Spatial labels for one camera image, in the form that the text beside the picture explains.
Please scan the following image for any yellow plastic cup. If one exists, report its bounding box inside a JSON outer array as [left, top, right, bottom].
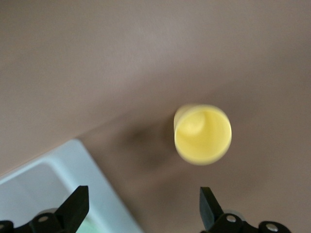
[[173, 104, 232, 166]]

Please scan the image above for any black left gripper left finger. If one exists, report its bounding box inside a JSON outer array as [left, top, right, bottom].
[[0, 185, 89, 233]]

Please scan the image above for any translucent white plastic bin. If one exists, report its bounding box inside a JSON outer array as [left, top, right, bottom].
[[0, 138, 145, 233]]

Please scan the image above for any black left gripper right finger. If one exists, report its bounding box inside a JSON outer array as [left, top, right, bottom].
[[199, 186, 291, 233]]

